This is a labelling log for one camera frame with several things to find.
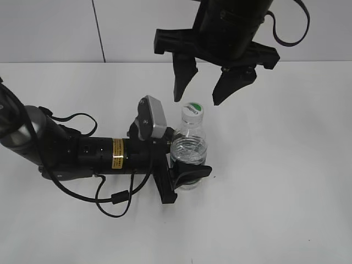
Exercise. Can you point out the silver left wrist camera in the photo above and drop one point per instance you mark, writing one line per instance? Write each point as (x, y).
(150, 120)

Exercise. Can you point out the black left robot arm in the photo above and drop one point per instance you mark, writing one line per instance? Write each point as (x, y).
(62, 153)

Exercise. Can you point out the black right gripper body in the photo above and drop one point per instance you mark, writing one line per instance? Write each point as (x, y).
(222, 34)

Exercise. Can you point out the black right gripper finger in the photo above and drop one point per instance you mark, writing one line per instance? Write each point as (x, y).
(185, 69)
(232, 80)

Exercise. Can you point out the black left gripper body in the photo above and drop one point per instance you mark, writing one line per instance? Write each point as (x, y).
(150, 157)

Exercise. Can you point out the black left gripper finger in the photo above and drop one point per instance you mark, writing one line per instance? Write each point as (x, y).
(188, 174)

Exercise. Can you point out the clear cestbon water bottle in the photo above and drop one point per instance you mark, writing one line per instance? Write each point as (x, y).
(189, 144)

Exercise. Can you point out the white green bottle cap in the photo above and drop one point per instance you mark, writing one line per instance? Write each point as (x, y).
(192, 113)

